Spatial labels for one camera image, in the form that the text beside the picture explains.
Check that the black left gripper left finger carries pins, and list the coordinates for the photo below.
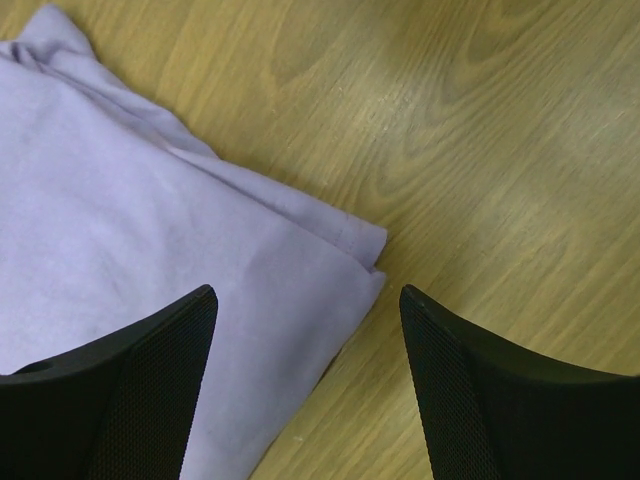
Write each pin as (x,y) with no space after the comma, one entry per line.
(120,407)

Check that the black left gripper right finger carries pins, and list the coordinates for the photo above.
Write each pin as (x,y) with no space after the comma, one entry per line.
(491,409)

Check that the purple t shirt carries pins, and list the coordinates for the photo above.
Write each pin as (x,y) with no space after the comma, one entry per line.
(111,209)

